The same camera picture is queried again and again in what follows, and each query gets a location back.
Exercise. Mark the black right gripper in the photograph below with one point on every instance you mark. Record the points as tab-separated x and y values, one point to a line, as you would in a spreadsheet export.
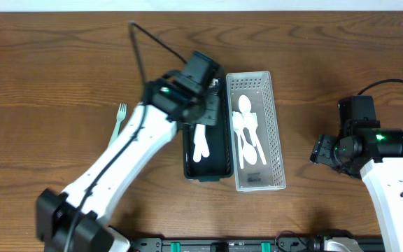
323	150

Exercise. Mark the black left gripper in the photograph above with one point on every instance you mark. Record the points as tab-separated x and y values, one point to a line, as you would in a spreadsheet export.
210	109

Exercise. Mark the white plastic spoon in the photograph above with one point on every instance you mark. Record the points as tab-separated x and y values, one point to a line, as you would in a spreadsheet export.
203	142
247	150
257	140
244	106
235	119

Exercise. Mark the white plastic fork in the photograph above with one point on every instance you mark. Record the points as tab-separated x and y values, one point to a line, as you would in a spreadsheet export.
197	153

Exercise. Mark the mint green plastic fork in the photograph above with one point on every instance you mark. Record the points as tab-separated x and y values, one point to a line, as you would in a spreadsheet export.
120	117

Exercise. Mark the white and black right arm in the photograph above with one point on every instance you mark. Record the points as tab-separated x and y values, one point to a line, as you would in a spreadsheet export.
374	156

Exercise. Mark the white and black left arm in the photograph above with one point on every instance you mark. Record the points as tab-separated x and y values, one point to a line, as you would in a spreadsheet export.
77	218

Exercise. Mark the dark green plastic basket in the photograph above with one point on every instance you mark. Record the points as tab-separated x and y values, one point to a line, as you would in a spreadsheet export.
218	164

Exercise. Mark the clear white plastic basket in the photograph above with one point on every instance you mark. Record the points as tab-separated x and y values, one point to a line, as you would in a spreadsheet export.
258	88

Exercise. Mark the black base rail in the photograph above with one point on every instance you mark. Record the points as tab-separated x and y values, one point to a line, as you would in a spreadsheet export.
327	240

